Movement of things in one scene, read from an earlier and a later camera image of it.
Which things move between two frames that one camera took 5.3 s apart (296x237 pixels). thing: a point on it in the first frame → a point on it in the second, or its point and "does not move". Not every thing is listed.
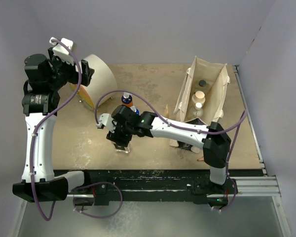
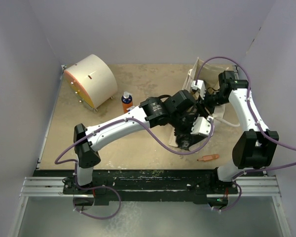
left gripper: x=56 y=61 → x=187 y=132
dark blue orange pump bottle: x=127 y=99 does not move
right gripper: x=116 y=136 → x=205 y=103
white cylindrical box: x=103 y=85 does not move
